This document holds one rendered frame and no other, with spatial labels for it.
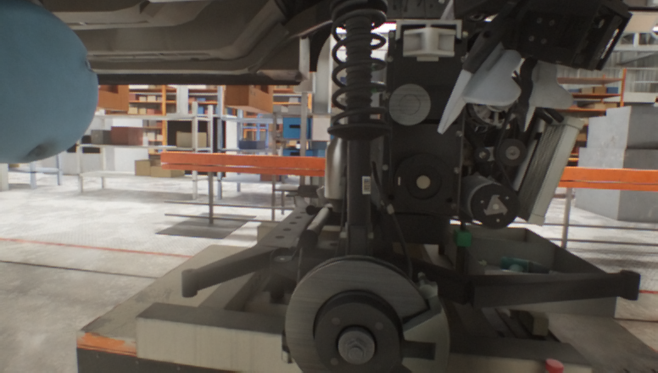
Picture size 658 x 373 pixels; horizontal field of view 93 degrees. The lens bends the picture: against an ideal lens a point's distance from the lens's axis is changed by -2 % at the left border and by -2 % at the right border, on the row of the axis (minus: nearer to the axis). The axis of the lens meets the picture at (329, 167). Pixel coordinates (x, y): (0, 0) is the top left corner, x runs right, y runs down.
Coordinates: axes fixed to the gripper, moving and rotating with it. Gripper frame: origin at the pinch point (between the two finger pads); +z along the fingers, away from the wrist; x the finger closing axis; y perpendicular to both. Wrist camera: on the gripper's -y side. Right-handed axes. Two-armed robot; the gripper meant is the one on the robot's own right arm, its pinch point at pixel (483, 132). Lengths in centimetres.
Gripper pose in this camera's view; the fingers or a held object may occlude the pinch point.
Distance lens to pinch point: 41.9
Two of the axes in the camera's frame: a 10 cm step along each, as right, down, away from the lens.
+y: 4.8, 4.9, -7.3
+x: 8.5, -0.7, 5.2
